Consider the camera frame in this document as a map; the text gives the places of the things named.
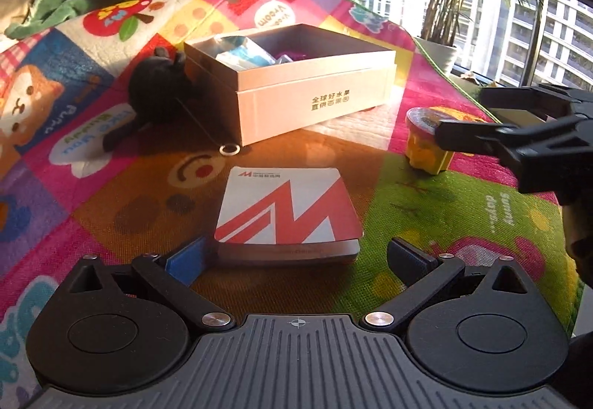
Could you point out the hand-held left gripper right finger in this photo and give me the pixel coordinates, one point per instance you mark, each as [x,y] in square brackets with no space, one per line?
[407,258]

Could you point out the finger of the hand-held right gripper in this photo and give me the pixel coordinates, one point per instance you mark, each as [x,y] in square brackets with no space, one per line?
[523,99]
[472,136]

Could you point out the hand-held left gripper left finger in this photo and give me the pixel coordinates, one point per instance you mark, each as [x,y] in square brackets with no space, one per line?
[187,258]

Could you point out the yellow jelly cup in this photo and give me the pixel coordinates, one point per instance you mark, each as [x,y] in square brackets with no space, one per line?
[426,149]

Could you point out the white and red card box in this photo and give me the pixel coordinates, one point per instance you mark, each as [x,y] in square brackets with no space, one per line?
[282,209]

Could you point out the white cardboard box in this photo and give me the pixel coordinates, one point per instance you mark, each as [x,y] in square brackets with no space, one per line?
[315,98]

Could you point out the black plush toy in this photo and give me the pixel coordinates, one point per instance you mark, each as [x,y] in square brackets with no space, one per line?
[153,89]

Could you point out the colourful printed play mat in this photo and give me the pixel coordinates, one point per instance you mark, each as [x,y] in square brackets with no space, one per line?
[139,186]

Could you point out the white plant pot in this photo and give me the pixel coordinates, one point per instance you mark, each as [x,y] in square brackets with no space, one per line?
[438,54]

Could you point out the blue and white packet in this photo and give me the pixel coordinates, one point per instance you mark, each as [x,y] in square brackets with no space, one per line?
[245,52]

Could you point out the green towel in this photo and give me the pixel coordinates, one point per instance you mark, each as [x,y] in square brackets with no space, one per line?
[55,5]

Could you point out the beige pillow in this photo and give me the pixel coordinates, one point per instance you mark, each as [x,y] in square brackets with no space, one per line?
[14,12]

